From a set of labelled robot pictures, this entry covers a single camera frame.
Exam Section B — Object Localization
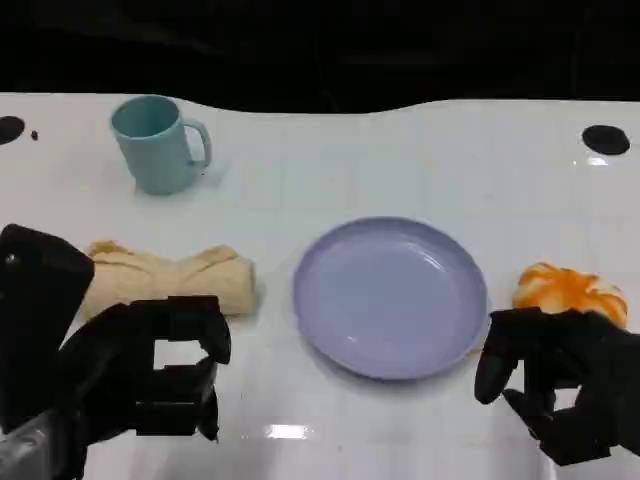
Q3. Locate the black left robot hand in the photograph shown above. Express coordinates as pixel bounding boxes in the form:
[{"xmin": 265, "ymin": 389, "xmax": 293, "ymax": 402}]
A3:
[{"xmin": 56, "ymin": 294, "xmax": 234, "ymax": 446}]

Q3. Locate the pale green mug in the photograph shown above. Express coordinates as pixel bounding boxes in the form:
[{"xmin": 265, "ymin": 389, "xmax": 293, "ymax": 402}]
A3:
[{"xmin": 110, "ymin": 94, "xmax": 213, "ymax": 197}]

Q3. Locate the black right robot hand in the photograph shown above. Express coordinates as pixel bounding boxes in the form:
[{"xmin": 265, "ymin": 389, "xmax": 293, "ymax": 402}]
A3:
[{"xmin": 473, "ymin": 306, "xmax": 640, "ymax": 469}]

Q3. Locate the lilac plate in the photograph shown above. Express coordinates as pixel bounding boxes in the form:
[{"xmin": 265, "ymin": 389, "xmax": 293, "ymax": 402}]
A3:
[{"xmin": 292, "ymin": 215, "xmax": 491, "ymax": 382}]

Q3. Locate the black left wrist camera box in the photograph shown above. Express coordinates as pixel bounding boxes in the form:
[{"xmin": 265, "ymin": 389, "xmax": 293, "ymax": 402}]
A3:
[{"xmin": 0, "ymin": 223, "xmax": 97, "ymax": 437}]

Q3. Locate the orange and white bread roll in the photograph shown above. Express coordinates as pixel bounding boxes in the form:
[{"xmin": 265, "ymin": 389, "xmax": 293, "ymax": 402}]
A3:
[{"xmin": 511, "ymin": 260, "xmax": 630, "ymax": 330}]

